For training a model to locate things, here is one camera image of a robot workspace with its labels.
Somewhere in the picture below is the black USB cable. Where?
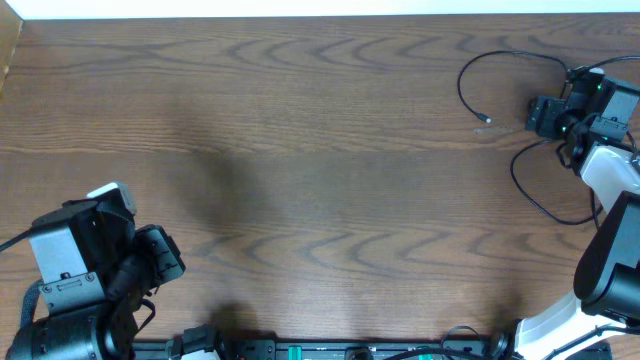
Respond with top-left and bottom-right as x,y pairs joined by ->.
455,49 -> 606,227

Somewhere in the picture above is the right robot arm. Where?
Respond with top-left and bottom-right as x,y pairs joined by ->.
504,69 -> 639,359

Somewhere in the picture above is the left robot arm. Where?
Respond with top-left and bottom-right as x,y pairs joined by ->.
6,198 -> 185,359

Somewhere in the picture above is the cardboard box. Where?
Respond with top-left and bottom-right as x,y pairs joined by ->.
0,0 -> 23,90

